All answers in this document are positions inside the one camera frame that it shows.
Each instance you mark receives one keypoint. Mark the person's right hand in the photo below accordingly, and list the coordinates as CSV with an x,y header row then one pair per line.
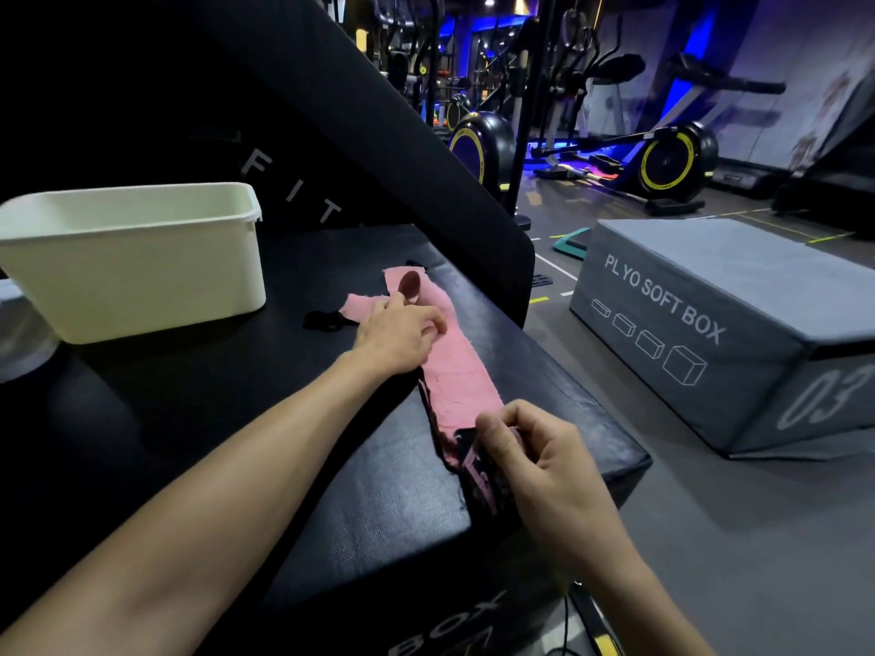
x,y
564,485

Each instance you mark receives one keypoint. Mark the person's left hand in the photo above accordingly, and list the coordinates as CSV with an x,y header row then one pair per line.
x,y
393,338

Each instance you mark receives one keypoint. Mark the person's left fingers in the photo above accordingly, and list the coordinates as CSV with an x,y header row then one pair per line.
x,y
417,324

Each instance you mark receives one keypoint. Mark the person's right thumb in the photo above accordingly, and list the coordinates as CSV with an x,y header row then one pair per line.
x,y
499,440

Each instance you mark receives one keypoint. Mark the pink and black wrist wrap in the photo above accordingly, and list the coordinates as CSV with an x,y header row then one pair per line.
x,y
454,365

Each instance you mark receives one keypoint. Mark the person's left forearm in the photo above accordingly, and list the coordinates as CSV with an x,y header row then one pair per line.
x,y
205,519

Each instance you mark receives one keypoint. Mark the person's right forearm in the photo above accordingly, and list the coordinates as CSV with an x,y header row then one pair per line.
x,y
642,614

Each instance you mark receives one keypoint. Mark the teal step platform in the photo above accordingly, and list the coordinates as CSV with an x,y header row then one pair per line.
x,y
573,243

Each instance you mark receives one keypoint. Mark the black yellow-rimmed exercise bike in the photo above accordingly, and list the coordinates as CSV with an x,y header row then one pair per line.
x,y
482,146

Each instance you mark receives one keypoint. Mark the black soft plyo box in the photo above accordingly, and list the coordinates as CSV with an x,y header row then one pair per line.
x,y
225,375

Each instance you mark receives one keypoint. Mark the yellow and black device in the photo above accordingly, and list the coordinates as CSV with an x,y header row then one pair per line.
x,y
596,625

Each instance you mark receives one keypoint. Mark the grey soft plyo box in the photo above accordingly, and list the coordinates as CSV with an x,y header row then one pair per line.
x,y
724,314

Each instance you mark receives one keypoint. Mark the tall black padded box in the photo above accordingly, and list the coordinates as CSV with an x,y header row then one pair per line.
x,y
225,109

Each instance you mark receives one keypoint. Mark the white plastic bin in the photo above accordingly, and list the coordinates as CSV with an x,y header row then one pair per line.
x,y
130,266

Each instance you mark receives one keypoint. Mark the black yellow-rimmed rowing machine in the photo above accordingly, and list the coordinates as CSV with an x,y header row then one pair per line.
x,y
673,160

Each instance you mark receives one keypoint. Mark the black elliptical trainer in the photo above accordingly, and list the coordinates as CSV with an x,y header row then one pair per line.
x,y
581,68

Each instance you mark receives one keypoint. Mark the black steel rack post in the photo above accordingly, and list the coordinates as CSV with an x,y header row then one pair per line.
x,y
526,102

